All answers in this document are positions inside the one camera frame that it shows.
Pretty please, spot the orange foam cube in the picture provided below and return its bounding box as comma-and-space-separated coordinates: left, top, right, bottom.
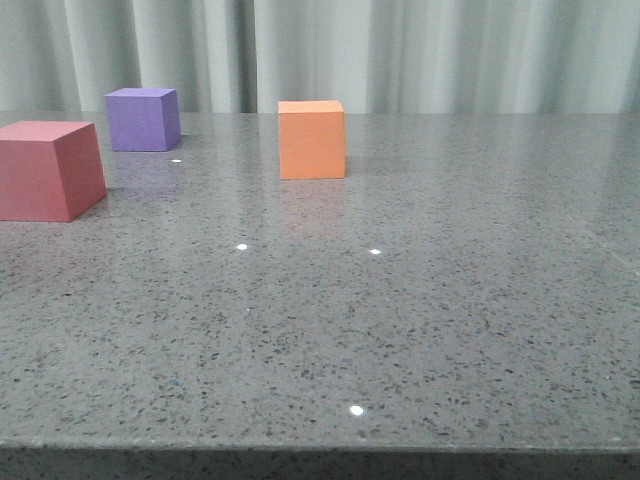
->
278, 100, 346, 180

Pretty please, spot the red foam cube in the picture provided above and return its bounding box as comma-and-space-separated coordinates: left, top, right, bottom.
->
1, 121, 107, 222

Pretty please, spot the pale green curtain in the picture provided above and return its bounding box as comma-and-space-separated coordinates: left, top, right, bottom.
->
1, 1, 639, 114

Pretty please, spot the purple foam cube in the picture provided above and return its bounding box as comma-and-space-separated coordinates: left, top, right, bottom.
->
104, 88, 181, 152

